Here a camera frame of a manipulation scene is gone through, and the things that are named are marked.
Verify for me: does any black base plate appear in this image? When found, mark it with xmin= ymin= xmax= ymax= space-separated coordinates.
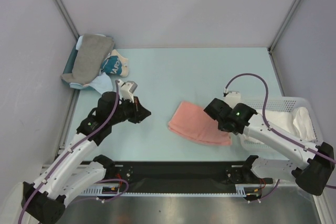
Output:
xmin=104 ymin=155 xmax=274 ymax=194

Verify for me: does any white perforated plastic basket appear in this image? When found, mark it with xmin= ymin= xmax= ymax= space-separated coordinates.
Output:
xmin=235 ymin=97 xmax=323 ymax=153

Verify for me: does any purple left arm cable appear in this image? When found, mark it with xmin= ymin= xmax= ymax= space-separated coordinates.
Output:
xmin=17 ymin=79 xmax=130 ymax=224

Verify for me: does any grey towel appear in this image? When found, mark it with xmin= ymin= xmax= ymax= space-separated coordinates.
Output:
xmin=61 ymin=34 xmax=114 ymax=85

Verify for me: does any light blue towel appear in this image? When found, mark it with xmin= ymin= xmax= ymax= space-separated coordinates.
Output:
xmin=89 ymin=73 xmax=113 ymax=94

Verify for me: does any white slotted cable duct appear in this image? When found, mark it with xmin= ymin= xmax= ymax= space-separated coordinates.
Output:
xmin=79 ymin=183 xmax=261 ymax=198

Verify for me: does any white towel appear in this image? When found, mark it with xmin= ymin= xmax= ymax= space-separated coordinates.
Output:
xmin=265 ymin=107 xmax=316 ymax=141

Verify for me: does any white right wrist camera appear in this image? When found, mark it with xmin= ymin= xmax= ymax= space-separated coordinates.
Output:
xmin=223 ymin=89 xmax=241 ymax=109

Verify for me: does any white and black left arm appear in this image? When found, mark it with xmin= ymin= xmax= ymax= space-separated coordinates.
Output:
xmin=18 ymin=92 xmax=151 ymax=223

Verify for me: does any pink towel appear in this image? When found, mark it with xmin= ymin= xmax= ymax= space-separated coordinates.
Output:
xmin=168 ymin=101 xmax=232 ymax=146

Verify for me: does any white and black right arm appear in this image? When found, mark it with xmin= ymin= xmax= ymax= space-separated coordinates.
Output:
xmin=204 ymin=98 xmax=335 ymax=196

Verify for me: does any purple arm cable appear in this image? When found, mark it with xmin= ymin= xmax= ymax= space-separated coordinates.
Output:
xmin=17 ymin=79 xmax=130 ymax=224
xmin=225 ymin=73 xmax=336 ymax=204

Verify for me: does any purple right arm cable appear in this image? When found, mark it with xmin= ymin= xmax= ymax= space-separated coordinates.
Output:
xmin=225 ymin=73 xmax=336 ymax=204

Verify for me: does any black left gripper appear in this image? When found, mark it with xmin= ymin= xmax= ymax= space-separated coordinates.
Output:
xmin=109 ymin=95 xmax=151 ymax=125

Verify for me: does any teal and beige towel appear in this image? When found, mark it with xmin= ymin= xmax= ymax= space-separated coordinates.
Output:
xmin=100 ymin=49 xmax=129 ymax=78

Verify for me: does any teal plastic tray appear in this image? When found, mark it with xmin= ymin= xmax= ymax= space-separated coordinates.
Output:
xmin=61 ymin=36 xmax=94 ymax=90

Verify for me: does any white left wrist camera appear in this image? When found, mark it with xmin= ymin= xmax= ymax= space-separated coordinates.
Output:
xmin=117 ymin=79 xmax=138 ymax=103

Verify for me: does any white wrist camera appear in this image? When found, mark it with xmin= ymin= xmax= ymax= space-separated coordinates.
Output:
xmin=117 ymin=79 xmax=138 ymax=103
xmin=223 ymin=89 xmax=241 ymax=109

